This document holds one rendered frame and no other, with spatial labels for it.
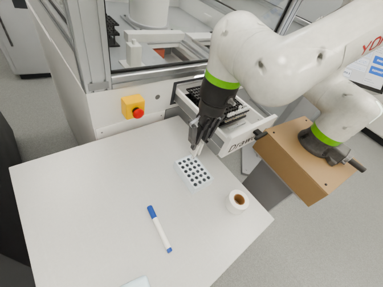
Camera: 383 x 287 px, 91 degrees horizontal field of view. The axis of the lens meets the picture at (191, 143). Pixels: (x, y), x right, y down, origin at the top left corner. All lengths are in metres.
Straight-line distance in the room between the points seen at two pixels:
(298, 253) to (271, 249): 0.22
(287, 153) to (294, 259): 1.05
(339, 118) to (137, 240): 0.75
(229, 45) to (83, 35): 0.37
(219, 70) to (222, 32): 0.07
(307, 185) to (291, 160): 0.10
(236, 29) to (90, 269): 0.60
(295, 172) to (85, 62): 0.78
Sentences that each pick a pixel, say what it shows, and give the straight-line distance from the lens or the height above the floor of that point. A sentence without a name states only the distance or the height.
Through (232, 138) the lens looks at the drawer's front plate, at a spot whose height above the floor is 0.93.
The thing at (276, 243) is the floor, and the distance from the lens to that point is 1.67.
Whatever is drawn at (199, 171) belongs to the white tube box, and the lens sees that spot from 0.66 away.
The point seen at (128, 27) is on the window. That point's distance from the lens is 0.64.
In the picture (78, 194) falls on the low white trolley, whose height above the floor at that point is 0.76.
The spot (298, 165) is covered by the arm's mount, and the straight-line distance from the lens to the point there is 0.80.
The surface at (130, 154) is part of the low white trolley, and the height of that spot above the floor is 0.76.
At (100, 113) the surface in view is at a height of 0.86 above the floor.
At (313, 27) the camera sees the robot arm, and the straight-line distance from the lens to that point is 0.39.
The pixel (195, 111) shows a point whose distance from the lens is 0.75.
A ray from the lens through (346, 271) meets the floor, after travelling 1.98.
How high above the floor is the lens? 1.32
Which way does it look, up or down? 46 degrees down
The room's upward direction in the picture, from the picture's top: 19 degrees clockwise
